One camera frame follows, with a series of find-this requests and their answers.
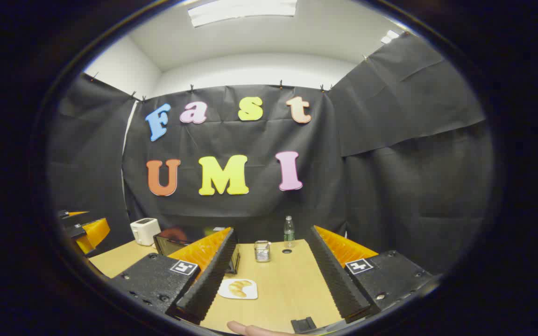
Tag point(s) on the black backdrop cloth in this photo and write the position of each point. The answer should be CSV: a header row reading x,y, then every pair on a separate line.
x,y
250,205

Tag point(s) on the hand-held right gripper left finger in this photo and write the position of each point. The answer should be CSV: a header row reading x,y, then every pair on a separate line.
x,y
213,280

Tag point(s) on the small ceiling light panel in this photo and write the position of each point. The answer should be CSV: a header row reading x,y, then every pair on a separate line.
x,y
390,36

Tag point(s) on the clear plastic water bottle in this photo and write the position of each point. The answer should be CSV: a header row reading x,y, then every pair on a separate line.
x,y
289,235

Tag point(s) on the golden croissant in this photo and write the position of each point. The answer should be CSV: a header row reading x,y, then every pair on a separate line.
x,y
238,288

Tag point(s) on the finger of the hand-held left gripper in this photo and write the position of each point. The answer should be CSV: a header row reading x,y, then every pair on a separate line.
x,y
96,231
70,218

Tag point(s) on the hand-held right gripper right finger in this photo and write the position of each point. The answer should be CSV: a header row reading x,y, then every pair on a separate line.
x,y
336,280

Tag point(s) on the black electric oven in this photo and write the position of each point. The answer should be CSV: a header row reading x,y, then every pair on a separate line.
x,y
171,241

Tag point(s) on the large ceiling light panel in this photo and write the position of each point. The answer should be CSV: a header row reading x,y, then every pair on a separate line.
x,y
241,10

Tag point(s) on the white toaster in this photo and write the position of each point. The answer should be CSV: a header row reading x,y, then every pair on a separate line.
x,y
145,232

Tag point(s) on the white square plate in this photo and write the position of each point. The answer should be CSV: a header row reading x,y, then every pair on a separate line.
x,y
249,294

